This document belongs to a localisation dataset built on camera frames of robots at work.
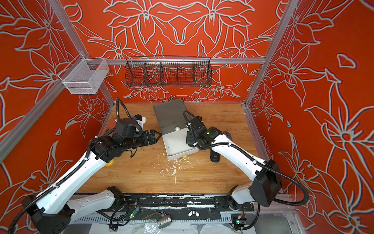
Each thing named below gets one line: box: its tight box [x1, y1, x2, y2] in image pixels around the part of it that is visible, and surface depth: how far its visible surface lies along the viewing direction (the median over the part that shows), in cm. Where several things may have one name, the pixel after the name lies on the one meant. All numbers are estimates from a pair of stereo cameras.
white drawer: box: [162, 127, 200, 161], surface depth 85 cm
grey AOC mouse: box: [210, 148, 221, 163], surface depth 89 cm
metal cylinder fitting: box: [157, 215, 172, 230], surface depth 67 cm
